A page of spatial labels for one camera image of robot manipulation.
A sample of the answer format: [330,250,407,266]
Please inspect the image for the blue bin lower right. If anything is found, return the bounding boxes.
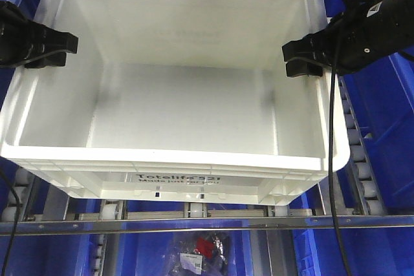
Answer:
[292,228,413,275]

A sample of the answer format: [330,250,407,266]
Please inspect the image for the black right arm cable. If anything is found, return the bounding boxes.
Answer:
[327,0,355,276]

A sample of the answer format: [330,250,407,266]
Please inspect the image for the white plastic tote bin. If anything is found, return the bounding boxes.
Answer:
[1,0,350,206]

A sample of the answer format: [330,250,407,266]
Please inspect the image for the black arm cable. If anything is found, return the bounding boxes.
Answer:
[0,165,22,276]
[327,0,355,276]

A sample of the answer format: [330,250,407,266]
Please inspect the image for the left roller conveyor track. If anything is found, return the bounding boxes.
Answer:
[1,167,34,222]

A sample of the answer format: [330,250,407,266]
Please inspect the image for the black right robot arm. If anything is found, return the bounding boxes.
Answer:
[282,0,413,78]

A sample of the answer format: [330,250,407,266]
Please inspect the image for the roller conveyor track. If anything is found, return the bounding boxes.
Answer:
[338,78,387,216]
[1,167,34,222]

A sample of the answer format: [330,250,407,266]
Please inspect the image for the blue bin lower middle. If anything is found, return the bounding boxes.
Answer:
[114,231,254,275]

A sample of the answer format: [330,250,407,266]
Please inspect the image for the right roller conveyor track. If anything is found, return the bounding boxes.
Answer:
[338,78,387,216]

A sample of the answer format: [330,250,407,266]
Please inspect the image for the blue bin right side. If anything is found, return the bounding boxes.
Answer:
[344,54,413,210]

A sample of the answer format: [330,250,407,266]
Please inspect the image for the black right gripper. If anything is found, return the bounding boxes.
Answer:
[282,4,393,78]

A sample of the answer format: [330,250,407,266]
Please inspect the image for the steel front shelf rail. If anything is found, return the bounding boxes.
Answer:
[15,215,413,236]

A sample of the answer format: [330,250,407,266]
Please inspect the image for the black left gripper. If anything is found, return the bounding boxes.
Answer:
[1,1,78,69]

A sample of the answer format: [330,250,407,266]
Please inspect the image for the bagged parts with red item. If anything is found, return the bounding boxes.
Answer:
[163,231,232,275]

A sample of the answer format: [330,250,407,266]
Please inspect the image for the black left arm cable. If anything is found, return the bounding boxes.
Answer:
[0,165,22,276]

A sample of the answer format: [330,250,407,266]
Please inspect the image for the blue bin lower left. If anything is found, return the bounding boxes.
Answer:
[6,235,103,275]

